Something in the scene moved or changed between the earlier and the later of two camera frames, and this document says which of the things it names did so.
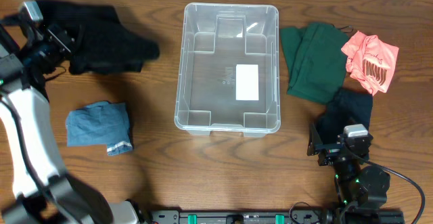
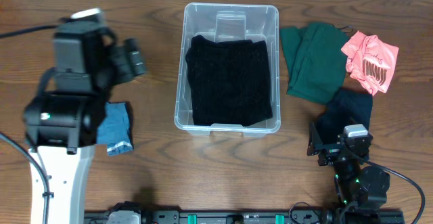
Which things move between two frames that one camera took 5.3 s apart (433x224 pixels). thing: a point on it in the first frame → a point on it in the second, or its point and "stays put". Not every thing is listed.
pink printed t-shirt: [371, 61] stays put
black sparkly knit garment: [103, 45] → [229, 82]
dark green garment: [316, 56] stays put
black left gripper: [59, 38] → [126, 63]
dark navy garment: [351, 107] stays put
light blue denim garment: [100, 124] stays put
